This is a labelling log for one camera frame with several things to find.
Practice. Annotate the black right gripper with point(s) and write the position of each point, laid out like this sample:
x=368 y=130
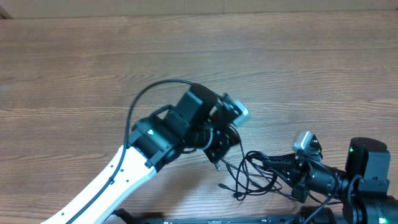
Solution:
x=298 y=180

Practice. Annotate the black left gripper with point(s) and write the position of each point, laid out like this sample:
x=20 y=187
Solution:
x=229 y=140

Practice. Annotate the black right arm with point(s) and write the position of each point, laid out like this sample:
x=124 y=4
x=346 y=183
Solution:
x=361 y=187

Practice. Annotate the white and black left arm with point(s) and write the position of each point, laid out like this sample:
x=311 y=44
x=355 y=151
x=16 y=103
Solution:
x=201 y=120

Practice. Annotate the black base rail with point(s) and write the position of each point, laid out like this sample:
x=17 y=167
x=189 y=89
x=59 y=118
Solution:
x=121 y=216

